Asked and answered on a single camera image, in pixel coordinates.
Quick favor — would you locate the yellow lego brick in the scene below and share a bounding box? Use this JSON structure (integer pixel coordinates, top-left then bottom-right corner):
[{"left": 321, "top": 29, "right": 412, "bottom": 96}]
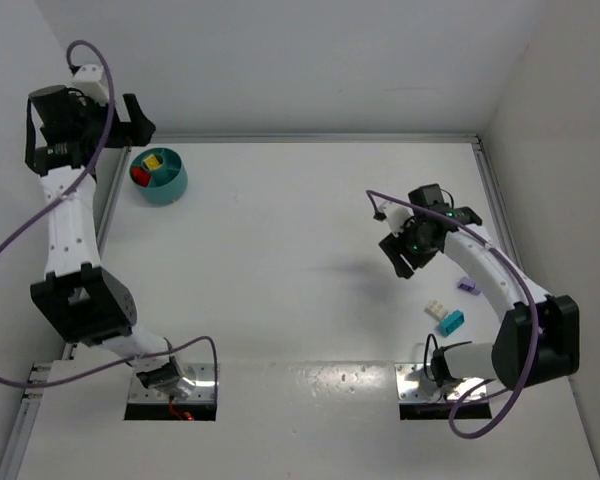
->
[{"left": 143, "top": 154, "right": 162, "bottom": 171}]

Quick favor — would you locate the red long lego brick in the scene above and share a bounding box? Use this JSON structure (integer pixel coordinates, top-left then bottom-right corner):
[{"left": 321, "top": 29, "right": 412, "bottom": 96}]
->
[{"left": 130, "top": 167, "right": 151, "bottom": 188}]

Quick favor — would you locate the lilac lego brick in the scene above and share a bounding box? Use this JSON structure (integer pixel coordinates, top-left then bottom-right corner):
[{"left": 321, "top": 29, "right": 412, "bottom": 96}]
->
[{"left": 457, "top": 276, "right": 481, "bottom": 295}]

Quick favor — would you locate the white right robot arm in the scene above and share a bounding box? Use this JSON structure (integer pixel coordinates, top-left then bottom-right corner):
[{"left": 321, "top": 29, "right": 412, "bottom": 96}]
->
[{"left": 367, "top": 184, "right": 580, "bottom": 391}]

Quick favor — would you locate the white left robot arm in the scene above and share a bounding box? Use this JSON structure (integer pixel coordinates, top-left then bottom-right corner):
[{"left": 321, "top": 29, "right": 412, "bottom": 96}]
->
[{"left": 25, "top": 85, "right": 187, "bottom": 399}]

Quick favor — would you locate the teal divided round container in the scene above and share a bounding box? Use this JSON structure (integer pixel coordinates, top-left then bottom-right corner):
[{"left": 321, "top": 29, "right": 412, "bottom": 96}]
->
[{"left": 129, "top": 147, "right": 188, "bottom": 206}]

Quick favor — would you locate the white square lego brick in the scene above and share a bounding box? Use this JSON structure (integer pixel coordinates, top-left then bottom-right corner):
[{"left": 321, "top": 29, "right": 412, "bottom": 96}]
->
[{"left": 425, "top": 300, "right": 449, "bottom": 322}]

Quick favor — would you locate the teal long lego brick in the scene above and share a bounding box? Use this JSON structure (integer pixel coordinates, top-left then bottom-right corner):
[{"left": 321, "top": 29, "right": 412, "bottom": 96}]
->
[{"left": 438, "top": 310, "right": 465, "bottom": 337}]

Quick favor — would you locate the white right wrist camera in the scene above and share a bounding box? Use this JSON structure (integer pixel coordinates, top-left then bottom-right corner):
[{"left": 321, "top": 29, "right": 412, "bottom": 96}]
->
[{"left": 374, "top": 201, "right": 412, "bottom": 237}]

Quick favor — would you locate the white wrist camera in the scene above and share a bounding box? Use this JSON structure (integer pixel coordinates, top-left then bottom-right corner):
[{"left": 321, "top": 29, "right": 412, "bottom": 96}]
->
[
  {"left": 374, "top": 201, "right": 412, "bottom": 237},
  {"left": 71, "top": 64, "right": 110, "bottom": 106}
]

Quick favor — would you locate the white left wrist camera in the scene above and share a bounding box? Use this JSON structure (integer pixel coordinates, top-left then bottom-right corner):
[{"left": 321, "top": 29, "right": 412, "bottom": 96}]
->
[{"left": 71, "top": 64, "right": 110, "bottom": 106}]

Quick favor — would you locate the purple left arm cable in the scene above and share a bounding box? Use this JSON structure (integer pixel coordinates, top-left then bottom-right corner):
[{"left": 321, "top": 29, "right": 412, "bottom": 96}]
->
[{"left": 0, "top": 40, "right": 219, "bottom": 390}]

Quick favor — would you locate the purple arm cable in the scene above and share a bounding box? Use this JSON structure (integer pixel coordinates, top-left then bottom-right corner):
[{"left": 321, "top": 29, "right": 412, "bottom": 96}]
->
[
  {"left": 0, "top": 40, "right": 219, "bottom": 390},
  {"left": 365, "top": 188, "right": 540, "bottom": 440}
]

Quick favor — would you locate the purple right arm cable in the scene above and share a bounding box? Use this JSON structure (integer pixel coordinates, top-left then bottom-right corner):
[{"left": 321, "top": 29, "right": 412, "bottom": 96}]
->
[{"left": 365, "top": 188, "right": 540, "bottom": 440}]

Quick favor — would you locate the aluminium frame rail back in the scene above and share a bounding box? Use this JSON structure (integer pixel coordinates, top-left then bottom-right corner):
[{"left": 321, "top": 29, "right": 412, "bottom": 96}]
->
[{"left": 153, "top": 133, "right": 480, "bottom": 145}]

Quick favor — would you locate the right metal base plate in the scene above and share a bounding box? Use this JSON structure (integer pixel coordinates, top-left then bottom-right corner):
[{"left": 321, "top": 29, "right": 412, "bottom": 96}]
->
[{"left": 394, "top": 363, "right": 483, "bottom": 404}]

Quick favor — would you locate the metal base plate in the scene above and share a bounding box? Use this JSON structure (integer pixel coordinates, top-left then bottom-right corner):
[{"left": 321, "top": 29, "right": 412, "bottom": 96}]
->
[
  {"left": 127, "top": 363, "right": 216, "bottom": 406},
  {"left": 394, "top": 363, "right": 483, "bottom": 404}
]

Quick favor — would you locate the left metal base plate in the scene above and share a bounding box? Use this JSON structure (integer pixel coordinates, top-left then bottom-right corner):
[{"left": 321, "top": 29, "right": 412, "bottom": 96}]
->
[{"left": 127, "top": 363, "right": 216, "bottom": 406}]

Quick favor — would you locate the aluminium frame rail left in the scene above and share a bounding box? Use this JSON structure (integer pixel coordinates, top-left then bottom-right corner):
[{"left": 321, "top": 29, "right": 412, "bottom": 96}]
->
[{"left": 0, "top": 147, "right": 131, "bottom": 479}]

